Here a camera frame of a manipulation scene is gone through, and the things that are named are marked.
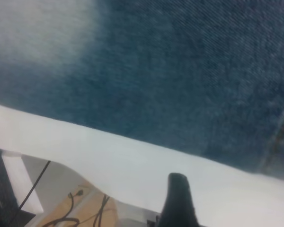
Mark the black mesh box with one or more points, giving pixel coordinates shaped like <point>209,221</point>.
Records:
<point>0,189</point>

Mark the blue denim cartoon print shorts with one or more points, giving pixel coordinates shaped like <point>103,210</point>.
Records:
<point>156,71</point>

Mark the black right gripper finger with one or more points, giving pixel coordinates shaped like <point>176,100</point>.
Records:
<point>178,203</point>

